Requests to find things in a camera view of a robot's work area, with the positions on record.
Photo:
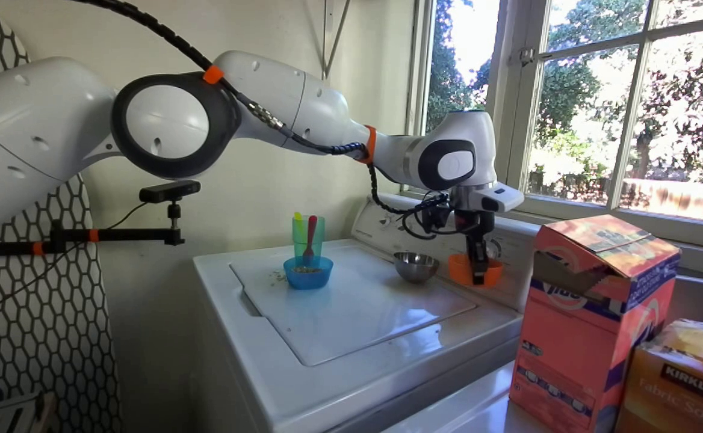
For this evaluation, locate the brown grain food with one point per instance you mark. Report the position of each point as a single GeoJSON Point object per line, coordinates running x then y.
{"type": "Point", "coordinates": [307, 270]}

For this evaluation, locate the white washing machine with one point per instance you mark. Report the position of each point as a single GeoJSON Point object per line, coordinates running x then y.
{"type": "Point", "coordinates": [351, 321]}

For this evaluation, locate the silver metal bowl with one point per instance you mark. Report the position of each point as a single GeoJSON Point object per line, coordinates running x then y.
{"type": "Point", "coordinates": [414, 269]}

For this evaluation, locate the red plastic spoon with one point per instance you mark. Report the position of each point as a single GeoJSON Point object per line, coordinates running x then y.
{"type": "Point", "coordinates": [312, 238]}

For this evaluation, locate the blue plastic bowl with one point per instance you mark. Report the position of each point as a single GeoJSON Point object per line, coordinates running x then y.
{"type": "Point", "coordinates": [307, 280]}

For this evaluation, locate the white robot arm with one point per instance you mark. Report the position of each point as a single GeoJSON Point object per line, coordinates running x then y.
{"type": "Point", "coordinates": [39, 128]}

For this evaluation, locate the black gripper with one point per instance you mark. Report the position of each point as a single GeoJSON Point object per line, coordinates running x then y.
{"type": "Point", "coordinates": [476, 223]}

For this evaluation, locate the brown Kirkland cardboard box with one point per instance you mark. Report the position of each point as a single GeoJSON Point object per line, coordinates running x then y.
{"type": "Point", "coordinates": [680, 393]}

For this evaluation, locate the yellow-green toothbrush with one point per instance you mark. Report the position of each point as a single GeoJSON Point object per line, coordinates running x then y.
{"type": "Point", "coordinates": [296, 233]}

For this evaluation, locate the hexagon patterned panel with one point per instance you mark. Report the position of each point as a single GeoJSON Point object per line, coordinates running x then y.
{"type": "Point", "coordinates": [30, 339]}

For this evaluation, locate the green translucent plastic cup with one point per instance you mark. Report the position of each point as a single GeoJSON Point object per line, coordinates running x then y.
{"type": "Point", "coordinates": [321, 238]}

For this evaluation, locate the white wooden window frame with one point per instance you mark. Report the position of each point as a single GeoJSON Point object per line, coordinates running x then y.
{"type": "Point", "coordinates": [511, 97]}

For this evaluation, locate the black camera on stand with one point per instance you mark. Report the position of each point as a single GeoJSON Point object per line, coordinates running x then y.
{"type": "Point", "coordinates": [168, 191]}

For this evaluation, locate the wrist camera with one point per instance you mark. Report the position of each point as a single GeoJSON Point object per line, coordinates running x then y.
{"type": "Point", "coordinates": [491, 195]}

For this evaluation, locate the orange Tide detergent box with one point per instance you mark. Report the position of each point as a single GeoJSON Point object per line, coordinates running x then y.
{"type": "Point", "coordinates": [582, 345]}

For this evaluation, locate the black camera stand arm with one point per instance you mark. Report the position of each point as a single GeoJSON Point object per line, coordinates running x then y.
{"type": "Point", "coordinates": [126, 234]}

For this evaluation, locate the white dryer machine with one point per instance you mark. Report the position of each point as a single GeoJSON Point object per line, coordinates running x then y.
{"type": "Point", "coordinates": [462, 405]}

